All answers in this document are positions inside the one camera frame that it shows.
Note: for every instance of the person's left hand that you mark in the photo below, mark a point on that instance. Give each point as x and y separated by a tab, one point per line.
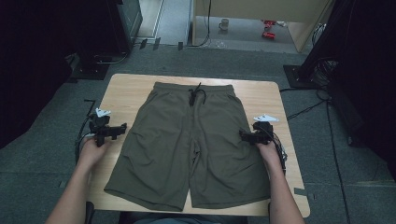
91	152

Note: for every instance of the person's right hand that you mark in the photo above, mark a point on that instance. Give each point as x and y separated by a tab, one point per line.
269	154

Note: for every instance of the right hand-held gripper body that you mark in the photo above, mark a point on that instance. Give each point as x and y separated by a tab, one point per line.
263	132

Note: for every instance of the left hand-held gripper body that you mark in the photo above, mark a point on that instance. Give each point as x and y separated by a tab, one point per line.
101	129

